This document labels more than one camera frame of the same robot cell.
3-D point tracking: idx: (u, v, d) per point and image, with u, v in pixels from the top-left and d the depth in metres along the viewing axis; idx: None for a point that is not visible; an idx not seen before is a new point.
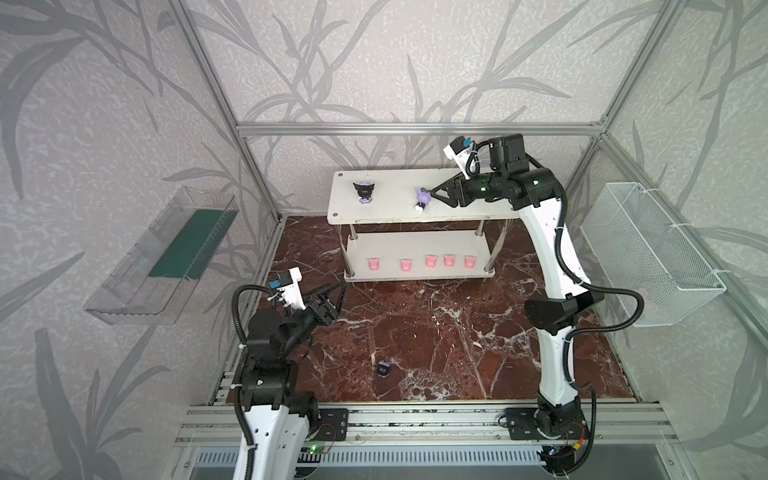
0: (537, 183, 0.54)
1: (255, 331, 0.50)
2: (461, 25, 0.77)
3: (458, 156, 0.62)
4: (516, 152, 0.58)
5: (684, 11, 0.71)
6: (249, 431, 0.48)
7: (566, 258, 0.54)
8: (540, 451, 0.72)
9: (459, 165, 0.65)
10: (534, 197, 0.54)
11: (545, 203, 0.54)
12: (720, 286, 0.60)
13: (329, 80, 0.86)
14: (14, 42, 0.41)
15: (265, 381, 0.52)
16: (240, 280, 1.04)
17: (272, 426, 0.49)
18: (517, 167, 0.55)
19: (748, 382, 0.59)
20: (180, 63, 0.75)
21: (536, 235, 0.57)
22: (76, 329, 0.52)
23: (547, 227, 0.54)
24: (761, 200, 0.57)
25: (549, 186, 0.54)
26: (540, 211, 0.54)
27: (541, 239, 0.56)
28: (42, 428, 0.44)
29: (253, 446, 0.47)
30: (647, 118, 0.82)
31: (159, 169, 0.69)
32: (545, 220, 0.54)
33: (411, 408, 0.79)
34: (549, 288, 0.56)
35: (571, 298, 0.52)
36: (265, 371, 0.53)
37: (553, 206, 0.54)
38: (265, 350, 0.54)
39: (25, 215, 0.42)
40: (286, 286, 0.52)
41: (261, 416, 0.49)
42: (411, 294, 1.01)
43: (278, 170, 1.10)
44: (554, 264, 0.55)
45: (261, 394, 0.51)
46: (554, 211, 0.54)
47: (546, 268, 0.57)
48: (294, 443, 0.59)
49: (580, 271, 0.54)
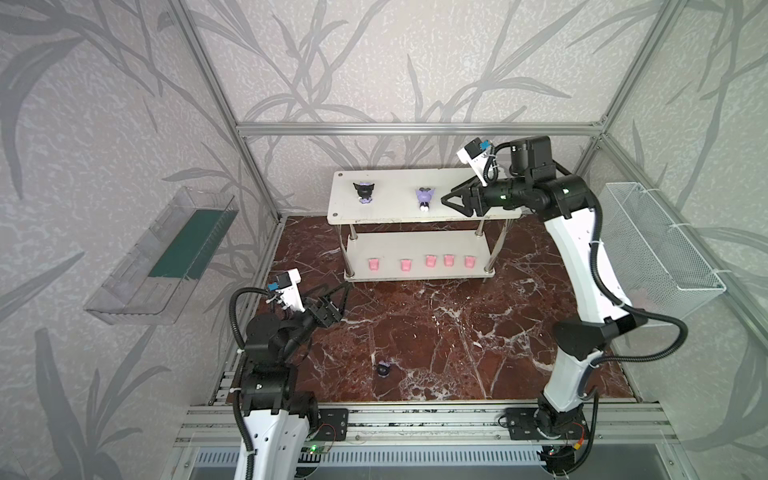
0: (568, 191, 0.49)
1: (252, 334, 0.50)
2: (461, 25, 0.77)
3: (476, 161, 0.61)
4: (542, 157, 0.53)
5: (684, 11, 0.71)
6: (248, 437, 0.48)
7: (605, 276, 0.48)
8: (540, 451, 0.72)
9: (477, 171, 0.59)
10: (564, 207, 0.48)
11: (577, 215, 0.48)
12: (720, 286, 0.60)
13: (329, 80, 0.86)
14: (14, 42, 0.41)
15: (265, 385, 0.52)
16: (240, 280, 1.04)
17: (272, 432, 0.48)
18: (545, 173, 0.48)
19: (748, 381, 0.59)
20: (180, 63, 0.75)
21: (567, 250, 0.51)
22: (76, 329, 0.52)
23: (581, 241, 0.48)
24: (761, 200, 0.57)
25: (581, 194, 0.49)
26: (572, 222, 0.48)
27: (571, 253, 0.50)
28: (42, 428, 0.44)
29: (253, 452, 0.47)
30: (647, 118, 0.82)
31: (159, 169, 0.69)
32: (578, 233, 0.48)
33: (411, 407, 0.79)
34: (583, 310, 0.50)
35: (610, 323, 0.46)
36: (265, 375, 0.53)
37: (587, 217, 0.49)
38: (264, 354, 0.53)
39: (25, 215, 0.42)
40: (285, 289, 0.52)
41: (260, 421, 0.49)
42: (411, 294, 1.01)
43: (278, 170, 1.10)
44: (590, 283, 0.48)
45: (261, 398, 0.51)
46: (588, 224, 0.49)
47: (579, 287, 0.50)
48: (295, 445, 0.60)
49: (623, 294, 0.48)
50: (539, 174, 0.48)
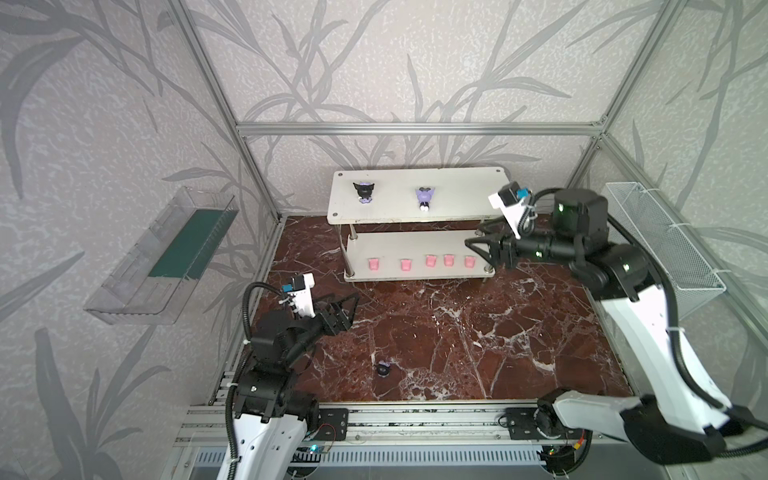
0: (630, 268, 0.41)
1: (260, 330, 0.49)
2: (461, 25, 0.77)
3: (507, 208, 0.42)
4: (599, 219, 0.45)
5: (684, 11, 0.71)
6: (234, 443, 0.46)
7: (694, 372, 0.39)
8: (540, 451, 0.72)
9: (509, 221, 0.51)
10: (629, 288, 0.40)
11: (643, 295, 0.40)
12: (720, 286, 0.60)
13: (329, 80, 0.86)
14: (14, 41, 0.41)
15: (259, 388, 0.50)
16: (240, 280, 1.04)
17: (257, 439, 0.47)
18: (597, 237, 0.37)
19: (747, 381, 0.59)
20: (180, 63, 0.75)
21: (636, 338, 0.42)
22: (76, 329, 0.52)
23: (655, 329, 0.40)
24: (761, 200, 0.57)
25: (639, 270, 0.41)
26: (642, 306, 0.40)
27: (644, 342, 0.41)
28: (42, 428, 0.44)
29: (236, 459, 0.45)
30: (647, 117, 0.82)
31: (159, 169, 0.69)
32: (651, 319, 0.40)
33: (411, 407, 0.79)
34: (668, 408, 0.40)
35: (712, 432, 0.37)
36: (262, 374, 0.51)
37: (657, 297, 0.41)
38: (265, 353, 0.53)
39: (25, 215, 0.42)
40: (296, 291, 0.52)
41: (248, 426, 0.47)
42: (411, 294, 1.01)
43: (278, 170, 1.10)
44: (679, 383, 0.39)
45: (255, 399, 0.49)
46: (665, 306, 0.41)
47: (657, 380, 0.41)
48: (289, 446, 0.60)
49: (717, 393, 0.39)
50: (594, 240, 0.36)
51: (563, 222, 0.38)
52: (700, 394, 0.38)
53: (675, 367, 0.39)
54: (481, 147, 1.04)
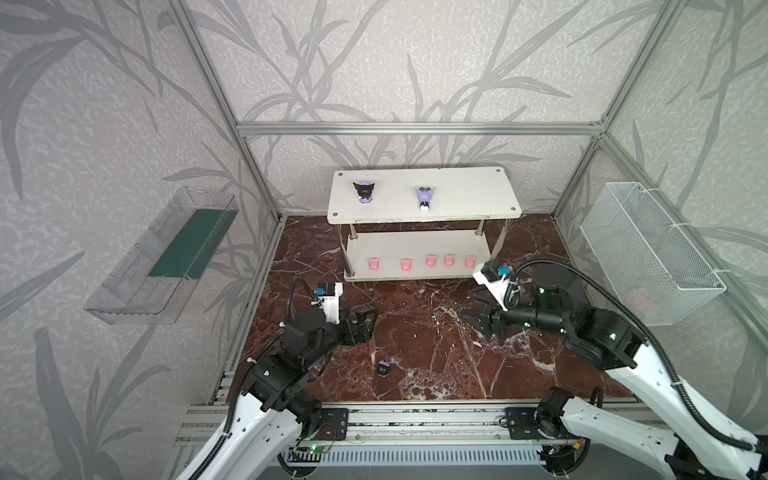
0: (616, 336, 0.44)
1: (296, 320, 0.52)
2: (461, 25, 0.77)
3: (493, 284, 0.56)
4: (575, 296, 0.46)
5: (684, 11, 0.71)
6: (231, 418, 0.47)
7: (709, 417, 0.40)
8: (540, 451, 0.72)
9: (497, 296, 0.53)
10: (621, 352, 0.43)
11: (637, 357, 0.43)
12: (720, 286, 0.60)
13: (329, 79, 0.86)
14: (14, 41, 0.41)
15: (270, 375, 0.51)
16: (240, 280, 1.04)
17: (251, 424, 0.48)
18: (581, 311, 0.49)
19: (748, 382, 0.59)
20: (180, 63, 0.75)
21: (653, 399, 0.45)
22: (76, 329, 0.52)
23: (661, 386, 0.42)
24: (761, 200, 0.57)
25: (626, 335, 0.44)
26: (640, 367, 0.43)
27: (661, 401, 0.44)
28: (43, 427, 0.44)
29: (226, 435, 0.46)
30: (647, 117, 0.82)
31: (159, 169, 0.69)
32: (653, 378, 0.42)
33: (411, 407, 0.79)
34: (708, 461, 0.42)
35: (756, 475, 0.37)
36: (279, 361, 0.52)
37: (651, 357, 0.43)
38: (294, 340, 0.53)
39: (25, 214, 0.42)
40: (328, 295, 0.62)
41: (248, 408, 0.48)
42: (411, 294, 1.01)
43: (278, 170, 1.10)
44: (702, 431, 0.41)
45: (265, 385, 0.50)
46: (658, 363, 0.43)
47: (689, 436, 0.43)
48: (279, 442, 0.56)
49: (736, 428, 0.40)
50: (578, 313, 0.49)
51: (551, 299, 0.51)
52: (714, 431, 0.40)
53: (690, 415, 0.41)
54: (481, 147, 1.04)
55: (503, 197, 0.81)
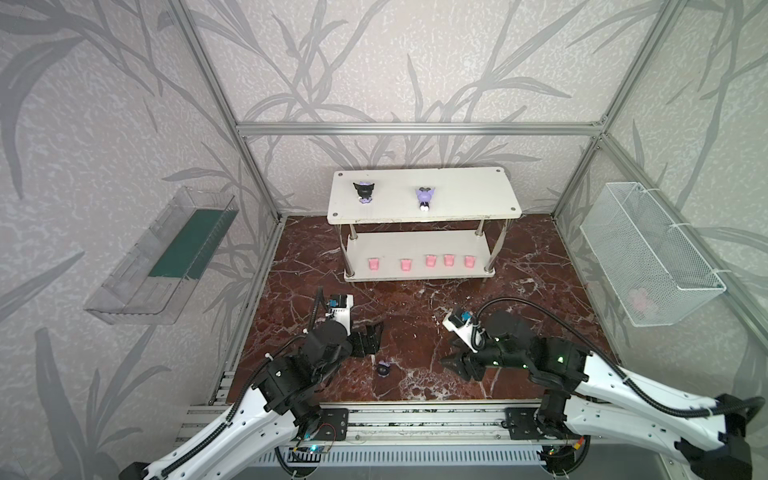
0: (563, 360, 0.51)
1: (320, 331, 0.53)
2: (461, 25, 0.77)
3: (460, 329, 0.71)
4: (525, 334, 0.54)
5: (684, 11, 0.71)
6: (235, 408, 0.49)
7: (664, 400, 0.45)
8: (540, 451, 0.72)
9: (464, 337, 0.63)
10: (573, 373, 0.51)
11: (588, 369, 0.50)
12: (720, 286, 0.60)
13: (329, 80, 0.86)
14: (14, 41, 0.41)
15: (282, 377, 0.52)
16: (240, 281, 1.04)
17: (251, 420, 0.50)
18: (536, 346, 0.55)
19: (748, 382, 0.59)
20: (180, 63, 0.75)
21: (619, 400, 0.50)
22: (76, 329, 0.52)
23: (616, 386, 0.49)
24: (761, 200, 0.57)
25: (575, 357, 0.51)
26: (593, 376, 0.50)
27: (622, 399, 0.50)
28: (43, 428, 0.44)
29: (228, 423, 0.48)
30: (647, 117, 0.82)
31: (159, 169, 0.69)
32: (608, 382, 0.49)
33: (411, 408, 0.79)
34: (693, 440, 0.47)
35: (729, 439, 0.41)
36: (292, 367, 0.53)
37: (597, 364, 0.50)
38: (312, 352, 0.54)
39: (25, 214, 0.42)
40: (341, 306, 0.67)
41: (253, 402, 0.50)
42: (411, 294, 1.01)
43: (278, 170, 1.10)
44: (668, 415, 0.47)
45: (273, 386, 0.51)
46: (605, 365, 0.50)
47: (664, 421, 0.52)
48: (272, 440, 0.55)
49: (688, 398, 0.45)
50: (532, 350, 0.55)
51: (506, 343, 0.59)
52: (670, 410, 0.46)
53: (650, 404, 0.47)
54: (481, 147, 1.04)
55: (502, 197, 0.81)
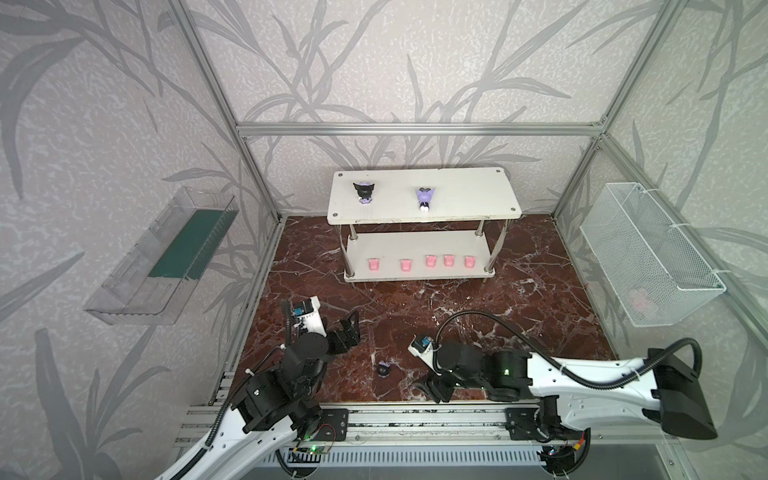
0: (511, 372, 0.54)
1: (299, 345, 0.51)
2: (461, 25, 0.77)
3: (423, 354, 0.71)
4: (472, 358, 0.57)
5: (684, 11, 0.71)
6: (214, 432, 0.48)
7: (599, 376, 0.48)
8: (540, 451, 0.72)
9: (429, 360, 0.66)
10: (523, 380, 0.55)
11: (533, 371, 0.53)
12: (720, 286, 0.60)
13: (329, 80, 0.86)
14: (14, 42, 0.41)
15: (260, 394, 0.51)
16: (240, 281, 1.04)
17: (231, 442, 0.50)
18: (488, 365, 0.57)
19: (748, 382, 0.59)
20: (180, 63, 0.75)
21: (566, 389, 0.65)
22: (76, 329, 0.52)
23: (557, 378, 0.52)
24: (761, 200, 0.57)
25: (520, 366, 0.54)
26: (537, 376, 0.52)
27: (567, 388, 0.65)
28: (43, 428, 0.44)
29: (208, 446, 0.48)
30: (647, 118, 0.82)
31: (159, 169, 0.69)
32: (549, 376, 0.52)
33: (411, 408, 0.79)
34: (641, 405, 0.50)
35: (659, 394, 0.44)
36: (272, 382, 0.52)
37: (538, 362, 0.53)
38: (290, 367, 0.53)
39: (25, 215, 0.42)
40: (307, 311, 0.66)
41: (232, 424, 0.49)
42: (411, 294, 1.01)
43: (278, 170, 1.10)
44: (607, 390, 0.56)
45: (252, 405, 0.50)
46: (544, 361, 0.53)
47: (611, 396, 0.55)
48: (269, 446, 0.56)
49: (620, 365, 0.47)
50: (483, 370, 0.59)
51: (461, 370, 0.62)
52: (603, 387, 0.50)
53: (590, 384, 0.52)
54: (481, 147, 1.04)
55: (502, 197, 0.81)
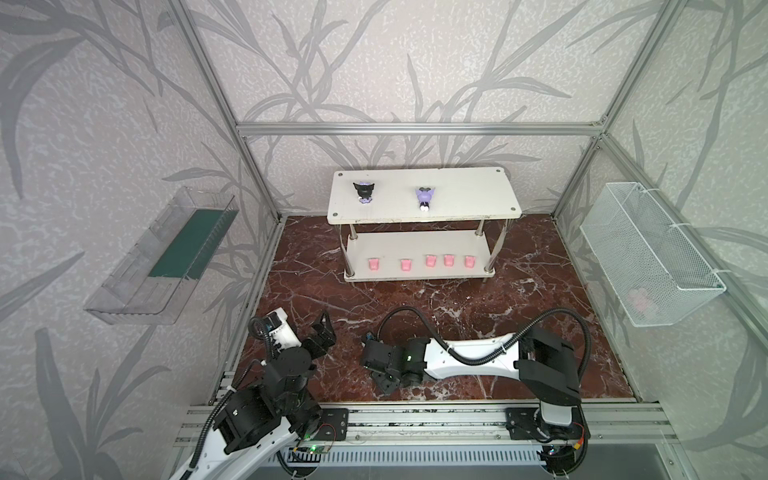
0: (411, 358, 0.58)
1: (281, 360, 0.50)
2: (461, 25, 0.77)
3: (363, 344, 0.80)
4: (382, 353, 0.64)
5: (684, 11, 0.71)
6: (197, 455, 0.49)
7: (480, 352, 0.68)
8: (540, 451, 0.72)
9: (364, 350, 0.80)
10: (417, 367, 0.58)
11: (430, 358, 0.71)
12: (720, 286, 0.60)
13: (329, 80, 0.86)
14: (14, 41, 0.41)
15: (239, 414, 0.50)
16: (240, 281, 1.04)
17: (214, 463, 0.50)
18: (398, 358, 0.62)
19: (748, 381, 0.59)
20: (180, 63, 0.75)
21: (454, 368, 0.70)
22: (76, 329, 0.52)
23: (446, 361, 0.56)
24: (761, 200, 0.57)
25: (421, 352, 0.57)
26: (432, 361, 0.57)
27: (455, 367, 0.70)
28: (43, 428, 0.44)
29: (192, 469, 0.48)
30: (647, 118, 0.82)
31: (159, 169, 0.69)
32: (441, 359, 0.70)
33: (411, 407, 0.79)
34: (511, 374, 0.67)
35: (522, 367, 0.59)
36: (254, 400, 0.51)
37: (433, 349, 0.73)
38: (271, 383, 0.52)
39: (25, 215, 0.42)
40: (275, 327, 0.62)
41: (213, 443, 0.49)
42: (411, 294, 1.01)
43: (278, 170, 1.10)
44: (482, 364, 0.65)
45: (234, 424, 0.49)
46: (438, 348, 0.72)
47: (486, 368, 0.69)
48: (270, 449, 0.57)
49: (495, 342, 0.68)
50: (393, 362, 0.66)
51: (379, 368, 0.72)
52: (477, 363, 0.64)
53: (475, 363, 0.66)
54: (481, 147, 1.04)
55: (502, 197, 0.81)
